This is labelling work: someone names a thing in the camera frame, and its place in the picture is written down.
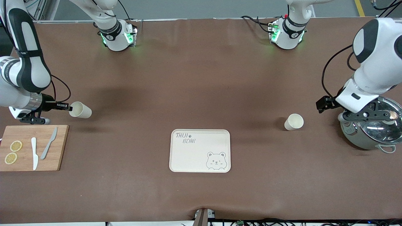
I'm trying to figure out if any white plastic cup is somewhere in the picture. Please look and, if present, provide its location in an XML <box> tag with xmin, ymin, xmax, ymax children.
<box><xmin>69</xmin><ymin>101</ymin><xmax>92</xmax><ymax>119</ymax></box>
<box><xmin>284</xmin><ymin>113</ymin><xmax>304</xmax><ymax>131</ymax></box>

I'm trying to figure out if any glass pot lid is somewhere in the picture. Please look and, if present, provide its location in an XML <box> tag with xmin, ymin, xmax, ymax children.
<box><xmin>356</xmin><ymin>97</ymin><xmax>402</xmax><ymax>145</ymax></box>

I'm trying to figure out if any wooden cutting board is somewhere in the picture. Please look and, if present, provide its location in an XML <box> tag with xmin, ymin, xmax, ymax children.
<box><xmin>0</xmin><ymin>125</ymin><xmax>69</xmax><ymax>172</ymax></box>

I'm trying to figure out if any grey-green electric cooking pot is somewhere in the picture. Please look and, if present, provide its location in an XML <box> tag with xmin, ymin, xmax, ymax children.
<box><xmin>338</xmin><ymin>96</ymin><xmax>402</xmax><ymax>154</ymax></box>

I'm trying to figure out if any grey plastic knife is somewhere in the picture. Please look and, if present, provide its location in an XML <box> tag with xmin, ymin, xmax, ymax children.
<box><xmin>40</xmin><ymin>127</ymin><xmax>58</xmax><ymax>160</ymax></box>

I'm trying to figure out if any white plastic knife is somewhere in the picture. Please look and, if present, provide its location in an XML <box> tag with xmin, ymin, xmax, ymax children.
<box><xmin>31</xmin><ymin>137</ymin><xmax>39</xmax><ymax>171</ymax></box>

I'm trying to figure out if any cream tray with bear print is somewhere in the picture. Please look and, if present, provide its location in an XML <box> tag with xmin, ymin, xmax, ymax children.
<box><xmin>169</xmin><ymin>129</ymin><xmax>231</xmax><ymax>173</ymax></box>

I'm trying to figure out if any metal table edge clamp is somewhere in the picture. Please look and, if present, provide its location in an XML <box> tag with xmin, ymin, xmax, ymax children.
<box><xmin>193</xmin><ymin>208</ymin><xmax>217</xmax><ymax>226</ymax></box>

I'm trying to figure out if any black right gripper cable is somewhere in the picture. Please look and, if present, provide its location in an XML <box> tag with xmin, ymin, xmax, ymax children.
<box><xmin>50</xmin><ymin>74</ymin><xmax>72</xmax><ymax>104</ymax></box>

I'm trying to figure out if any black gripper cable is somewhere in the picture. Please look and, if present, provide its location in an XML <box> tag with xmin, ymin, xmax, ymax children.
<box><xmin>321</xmin><ymin>44</ymin><xmax>361</xmax><ymax>98</ymax></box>
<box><xmin>50</xmin><ymin>74</ymin><xmax>72</xmax><ymax>104</ymax></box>

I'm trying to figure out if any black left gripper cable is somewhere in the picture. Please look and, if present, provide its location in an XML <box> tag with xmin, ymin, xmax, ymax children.
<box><xmin>321</xmin><ymin>44</ymin><xmax>361</xmax><ymax>98</ymax></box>

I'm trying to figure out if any aluminium frame profile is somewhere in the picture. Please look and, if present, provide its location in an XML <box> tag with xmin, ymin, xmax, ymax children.
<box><xmin>24</xmin><ymin>0</ymin><xmax>47</xmax><ymax>22</ymax></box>

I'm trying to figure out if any black right arm base cable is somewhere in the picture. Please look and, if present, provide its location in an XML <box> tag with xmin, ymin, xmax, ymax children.
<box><xmin>118</xmin><ymin>0</ymin><xmax>131</xmax><ymax>21</ymax></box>

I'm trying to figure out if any black arm base cable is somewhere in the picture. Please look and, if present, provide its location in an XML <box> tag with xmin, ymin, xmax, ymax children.
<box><xmin>118</xmin><ymin>0</ymin><xmax>131</xmax><ymax>21</ymax></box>
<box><xmin>241</xmin><ymin>15</ymin><xmax>274</xmax><ymax>33</ymax></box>

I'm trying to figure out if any black left arm base cable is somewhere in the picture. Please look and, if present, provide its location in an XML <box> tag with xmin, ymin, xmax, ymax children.
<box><xmin>241</xmin><ymin>15</ymin><xmax>274</xmax><ymax>33</ymax></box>

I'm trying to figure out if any silver table edge rail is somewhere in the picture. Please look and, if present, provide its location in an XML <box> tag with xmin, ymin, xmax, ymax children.
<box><xmin>33</xmin><ymin>18</ymin><xmax>289</xmax><ymax>24</ymax></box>

